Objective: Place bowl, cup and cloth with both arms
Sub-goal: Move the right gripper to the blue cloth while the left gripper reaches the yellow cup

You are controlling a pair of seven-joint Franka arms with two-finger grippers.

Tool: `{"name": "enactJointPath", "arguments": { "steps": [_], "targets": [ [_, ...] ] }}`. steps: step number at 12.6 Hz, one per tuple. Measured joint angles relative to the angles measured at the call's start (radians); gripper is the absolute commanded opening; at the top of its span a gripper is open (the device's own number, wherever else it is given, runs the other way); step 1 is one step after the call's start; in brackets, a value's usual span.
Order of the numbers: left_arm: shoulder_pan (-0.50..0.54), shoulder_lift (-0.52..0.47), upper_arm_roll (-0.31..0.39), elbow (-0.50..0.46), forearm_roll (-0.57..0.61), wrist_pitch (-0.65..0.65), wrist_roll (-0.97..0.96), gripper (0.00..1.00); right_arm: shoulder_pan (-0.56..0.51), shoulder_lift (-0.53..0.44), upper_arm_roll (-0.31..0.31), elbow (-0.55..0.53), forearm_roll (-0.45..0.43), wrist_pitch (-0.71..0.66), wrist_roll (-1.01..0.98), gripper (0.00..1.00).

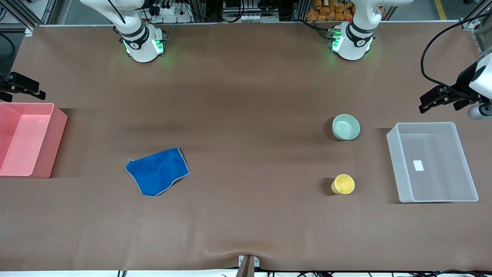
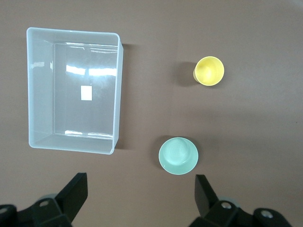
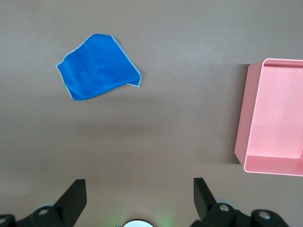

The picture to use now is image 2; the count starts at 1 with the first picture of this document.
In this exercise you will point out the white paper label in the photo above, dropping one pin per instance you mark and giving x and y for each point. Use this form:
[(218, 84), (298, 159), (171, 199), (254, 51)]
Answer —
[(86, 92)]

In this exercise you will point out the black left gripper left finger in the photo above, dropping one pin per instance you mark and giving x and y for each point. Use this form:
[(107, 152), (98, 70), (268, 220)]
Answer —
[(73, 196)]

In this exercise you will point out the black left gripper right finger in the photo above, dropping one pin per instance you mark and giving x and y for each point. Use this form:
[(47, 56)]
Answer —
[(204, 198)]

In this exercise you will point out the translucent white plastic bin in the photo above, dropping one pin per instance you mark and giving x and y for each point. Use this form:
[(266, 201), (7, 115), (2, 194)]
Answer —
[(42, 94)]

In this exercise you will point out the yellow plastic cup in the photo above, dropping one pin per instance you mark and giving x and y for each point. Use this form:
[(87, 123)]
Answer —
[(209, 71)]

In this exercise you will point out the mint green bowl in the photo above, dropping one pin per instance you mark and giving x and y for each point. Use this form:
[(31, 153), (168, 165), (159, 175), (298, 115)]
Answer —
[(177, 156)]

